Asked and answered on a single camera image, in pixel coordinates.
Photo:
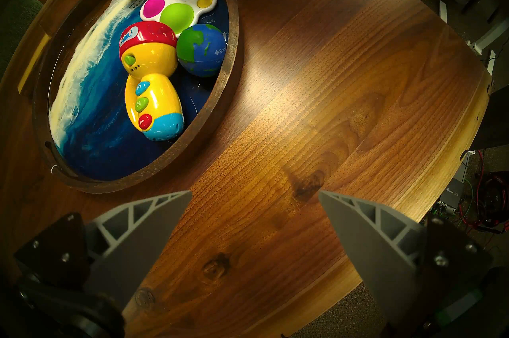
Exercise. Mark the yellow red toy flashlight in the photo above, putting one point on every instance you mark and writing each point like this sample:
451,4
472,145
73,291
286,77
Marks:
152,102

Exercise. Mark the white colourful dimple pop toy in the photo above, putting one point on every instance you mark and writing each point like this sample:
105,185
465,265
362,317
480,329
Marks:
177,9

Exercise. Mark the round wooden ocean resin tray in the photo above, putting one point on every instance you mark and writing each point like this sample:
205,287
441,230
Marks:
91,122

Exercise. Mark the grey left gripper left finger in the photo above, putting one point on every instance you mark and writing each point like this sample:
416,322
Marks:
131,245

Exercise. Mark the small grey electronics box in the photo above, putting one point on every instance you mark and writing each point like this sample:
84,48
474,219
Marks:
451,194

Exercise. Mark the green upholstered dining chair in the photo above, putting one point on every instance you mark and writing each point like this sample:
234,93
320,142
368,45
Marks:
16,23

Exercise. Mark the blue green globe ball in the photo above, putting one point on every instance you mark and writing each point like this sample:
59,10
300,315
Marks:
201,50

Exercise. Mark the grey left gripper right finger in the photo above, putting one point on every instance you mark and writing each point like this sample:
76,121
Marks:
373,253

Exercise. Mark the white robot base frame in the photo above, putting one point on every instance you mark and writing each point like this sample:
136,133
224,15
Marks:
489,39

